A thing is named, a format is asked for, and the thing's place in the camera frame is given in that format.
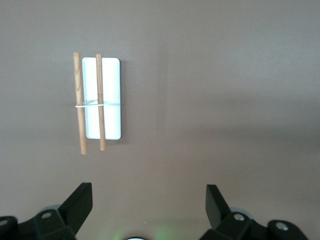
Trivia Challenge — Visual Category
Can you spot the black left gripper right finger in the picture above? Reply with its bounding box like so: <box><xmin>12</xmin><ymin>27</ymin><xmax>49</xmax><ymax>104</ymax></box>
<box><xmin>199</xmin><ymin>184</ymin><xmax>307</xmax><ymax>240</ymax></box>

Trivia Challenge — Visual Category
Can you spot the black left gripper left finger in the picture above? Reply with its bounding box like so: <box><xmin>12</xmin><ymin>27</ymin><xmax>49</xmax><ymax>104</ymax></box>
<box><xmin>0</xmin><ymin>182</ymin><xmax>94</xmax><ymax>240</ymax></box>

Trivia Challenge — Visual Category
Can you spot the white rack with wooden rods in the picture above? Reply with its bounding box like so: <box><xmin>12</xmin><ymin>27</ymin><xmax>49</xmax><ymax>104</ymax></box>
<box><xmin>73</xmin><ymin>51</ymin><xmax>123</xmax><ymax>155</ymax></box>

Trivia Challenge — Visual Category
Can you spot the brown table mat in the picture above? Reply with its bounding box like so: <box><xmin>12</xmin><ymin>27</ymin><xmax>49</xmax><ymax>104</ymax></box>
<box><xmin>0</xmin><ymin>0</ymin><xmax>320</xmax><ymax>240</ymax></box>

